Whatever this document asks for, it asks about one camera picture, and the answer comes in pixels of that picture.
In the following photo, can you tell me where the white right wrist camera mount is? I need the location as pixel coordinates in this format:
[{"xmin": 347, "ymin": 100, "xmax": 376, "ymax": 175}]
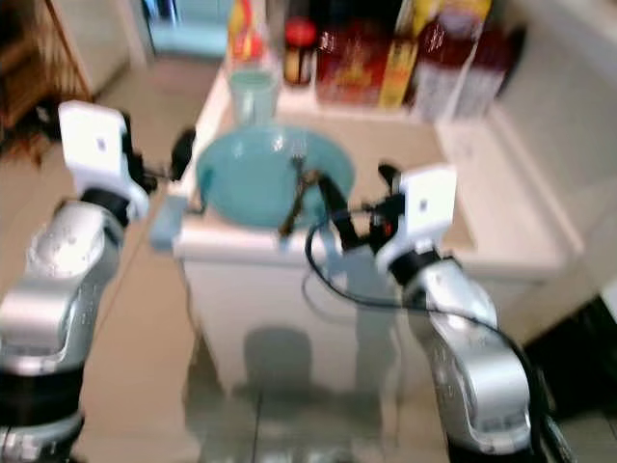
[{"xmin": 374, "ymin": 164, "xmax": 460, "ymax": 273}]

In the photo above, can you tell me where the dark jar with red lid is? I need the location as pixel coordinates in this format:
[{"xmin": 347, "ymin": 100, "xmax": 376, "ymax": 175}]
[{"xmin": 282, "ymin": 15, "xmax": 319, "ymax": 88}]

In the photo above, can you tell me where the large brown liquid bottle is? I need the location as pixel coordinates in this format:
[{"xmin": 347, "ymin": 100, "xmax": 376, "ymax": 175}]
[{"xmin": 409, "ymin": 0, "xmax": 493, "ymax": 123}]

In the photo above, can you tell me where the teal round plate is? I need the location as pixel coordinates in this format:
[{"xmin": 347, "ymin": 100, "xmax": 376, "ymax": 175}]
[{"xmin": 195, "ymin": 123, "xmax": 357, "ymax": 232}]

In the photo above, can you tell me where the red food package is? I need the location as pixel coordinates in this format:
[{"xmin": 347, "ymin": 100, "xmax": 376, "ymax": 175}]
[{"xmin": 314, "ymin": 21, "xmax": 398, "ymax": 107}]

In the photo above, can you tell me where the white table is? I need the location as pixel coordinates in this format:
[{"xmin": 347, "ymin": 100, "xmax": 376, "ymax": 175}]
[{"xmin": 170, "ymin": 56, "xmax": 585, "ymax": 411}]

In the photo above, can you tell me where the black low furniture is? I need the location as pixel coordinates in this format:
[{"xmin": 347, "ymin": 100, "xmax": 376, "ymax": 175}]
[{"xmin": 523, "ymin": 295, "xmax": 617, "ymax": 422}]

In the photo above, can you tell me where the brown wooden shelf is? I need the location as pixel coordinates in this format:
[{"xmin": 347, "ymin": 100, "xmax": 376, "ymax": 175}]
[{"xmin": 0, "ymin": 0, "xmax": 105, "ymax": 160}]

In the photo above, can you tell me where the brown metal spoon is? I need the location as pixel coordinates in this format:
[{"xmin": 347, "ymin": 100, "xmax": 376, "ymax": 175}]
[{"xmin": 277, "ymin": 162, "xmax": 325, "ymax": 240}]

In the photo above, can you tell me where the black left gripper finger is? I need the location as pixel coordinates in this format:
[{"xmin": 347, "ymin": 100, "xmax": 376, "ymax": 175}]
[{"xmin": 170, "ymin": 128, "xmax": 197, "ymax": 182}]

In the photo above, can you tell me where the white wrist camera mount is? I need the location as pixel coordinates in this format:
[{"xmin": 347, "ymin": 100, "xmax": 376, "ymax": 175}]
[
  {"xmin": 374, "ymin": 164, "xmax": 460, "ymax": 273},
  {"xmin": 58, "ymin": 99, "xmax": 151, "ymax": 221}
]

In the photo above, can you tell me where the pale blue table corner pad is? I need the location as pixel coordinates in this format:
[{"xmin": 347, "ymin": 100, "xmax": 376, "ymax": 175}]
[{"xmin": 150, "ymin": 191, "xmax": 190, "ymax": 254}]

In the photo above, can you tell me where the yellow red bottle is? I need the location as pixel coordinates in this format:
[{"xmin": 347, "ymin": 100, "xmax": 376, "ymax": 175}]
[{"xmin": 226, "ymin": 0, "xmax": 269, "ymax": 70}]

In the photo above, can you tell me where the pale teal cup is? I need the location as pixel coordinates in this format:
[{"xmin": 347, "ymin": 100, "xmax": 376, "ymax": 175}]
[{"xmin": 228, "ymin": 68, "xmax": 280, "ymax": 132}]

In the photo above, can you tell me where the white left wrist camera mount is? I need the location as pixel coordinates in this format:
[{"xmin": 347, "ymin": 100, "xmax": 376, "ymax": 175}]
[{"xmin": 58, "ymin": 99, "xmax": 151, "ymax": 221}]

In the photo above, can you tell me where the yellow narrow package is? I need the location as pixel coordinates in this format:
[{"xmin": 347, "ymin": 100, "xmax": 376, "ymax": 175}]
[{"xmin": 378, "ymin": 37, "xmax": 417, "ymax": 111}]

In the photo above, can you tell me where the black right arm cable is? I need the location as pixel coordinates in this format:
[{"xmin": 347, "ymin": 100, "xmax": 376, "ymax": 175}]
[{"xmin": 305, "ymin": 206, "xmax": 572, "ymax": 463}]

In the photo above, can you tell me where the dark red labelled bottle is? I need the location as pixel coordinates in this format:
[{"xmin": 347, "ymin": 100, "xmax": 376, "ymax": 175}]
[{"xmin": 455, "ymin": 21, "xmax": 527, "ymax": 121}]

